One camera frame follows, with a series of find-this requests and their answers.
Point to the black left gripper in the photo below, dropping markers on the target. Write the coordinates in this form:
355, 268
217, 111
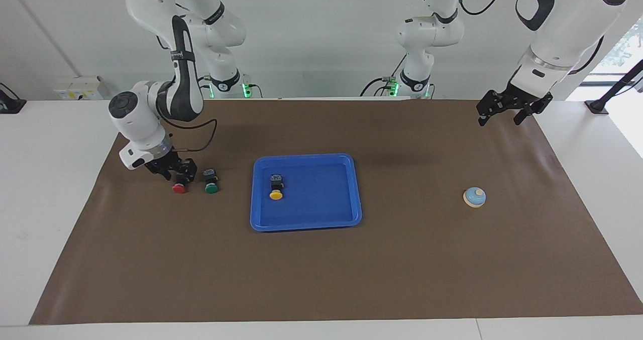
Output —
522, 98

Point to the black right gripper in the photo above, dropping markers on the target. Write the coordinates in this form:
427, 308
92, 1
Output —
168, 163

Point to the red push button switch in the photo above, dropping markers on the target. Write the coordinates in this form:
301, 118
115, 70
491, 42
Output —
179, 189

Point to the green push button switch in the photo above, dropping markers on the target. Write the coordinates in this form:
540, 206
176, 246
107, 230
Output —
211, 188

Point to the yellow push button switch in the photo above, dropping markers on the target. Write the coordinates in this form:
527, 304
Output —
276, 195

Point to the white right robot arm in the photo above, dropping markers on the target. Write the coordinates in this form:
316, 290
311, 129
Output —
140, 124

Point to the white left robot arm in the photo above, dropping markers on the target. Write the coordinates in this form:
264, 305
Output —
562, 18

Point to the light blue desk bell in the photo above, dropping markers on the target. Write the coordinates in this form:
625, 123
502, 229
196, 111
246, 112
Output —
474, 197

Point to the blue plastic tray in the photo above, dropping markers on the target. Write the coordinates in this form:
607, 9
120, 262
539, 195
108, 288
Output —
321, 204

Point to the black clamp stand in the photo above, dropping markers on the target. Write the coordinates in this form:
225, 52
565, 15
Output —
597, 106

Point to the white power strip box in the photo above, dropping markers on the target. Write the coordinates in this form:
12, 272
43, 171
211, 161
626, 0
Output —
80, 86

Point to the brown table mat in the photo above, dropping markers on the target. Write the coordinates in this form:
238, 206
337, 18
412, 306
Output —
321, 279

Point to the black bracket mount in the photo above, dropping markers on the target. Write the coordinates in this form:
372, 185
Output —
10, 106

